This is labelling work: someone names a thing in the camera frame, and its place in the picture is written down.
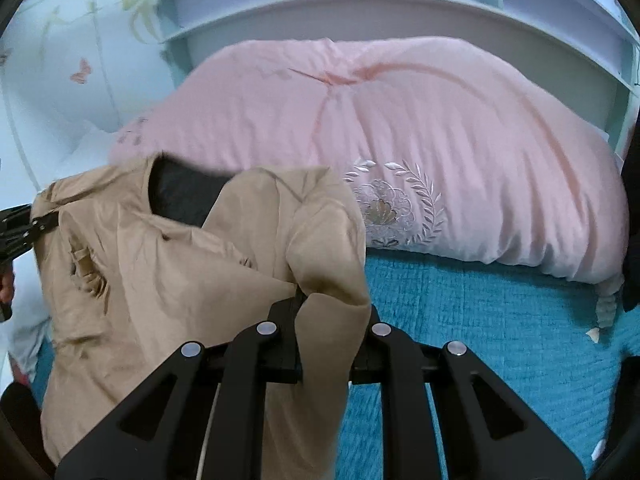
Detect tan beige jacket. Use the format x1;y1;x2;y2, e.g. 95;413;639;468
32;157;370;479

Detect person's left hand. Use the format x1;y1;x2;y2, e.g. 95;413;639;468
0;262;15;323

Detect teal quilted bedspread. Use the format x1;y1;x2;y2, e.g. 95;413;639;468
38;250;639;467

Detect pink quilted duvet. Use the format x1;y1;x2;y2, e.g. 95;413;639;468
110;37;628;284

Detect light blue headboard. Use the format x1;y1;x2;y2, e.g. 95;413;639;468
157;0;639;155

